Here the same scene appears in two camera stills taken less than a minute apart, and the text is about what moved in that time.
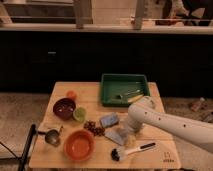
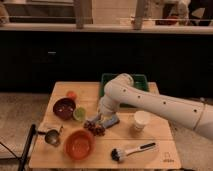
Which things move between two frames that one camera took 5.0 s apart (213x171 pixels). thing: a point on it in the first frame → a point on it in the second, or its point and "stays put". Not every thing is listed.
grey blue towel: x=118 y=134 → x=93 y=118
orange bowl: x=79 y=145 stays put
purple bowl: x=63 y=108 stays put
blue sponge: x=109 y=120 stays put
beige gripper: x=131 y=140 → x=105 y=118
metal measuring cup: x=51 y=136 stays put
